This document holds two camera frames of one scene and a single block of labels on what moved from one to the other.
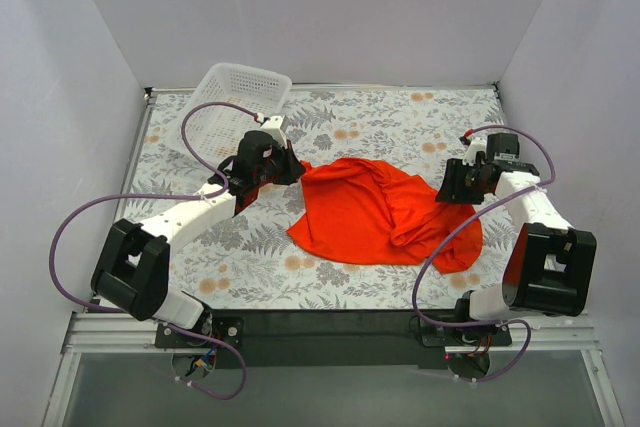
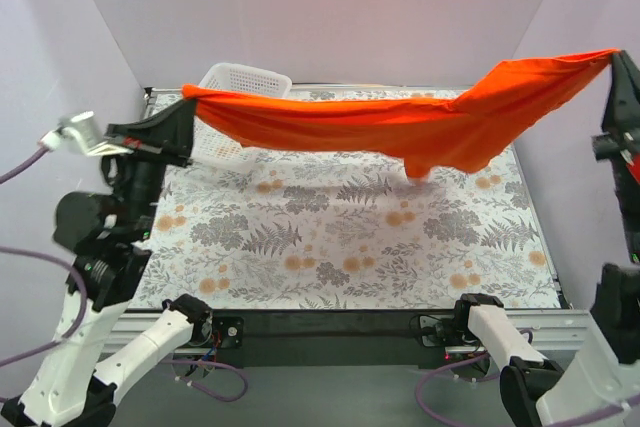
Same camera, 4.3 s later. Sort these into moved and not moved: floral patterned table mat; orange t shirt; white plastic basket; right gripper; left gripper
Moved: orange t shirt; left gripper; right gripper
Not moved: floral patterned table mat; white plastic basket
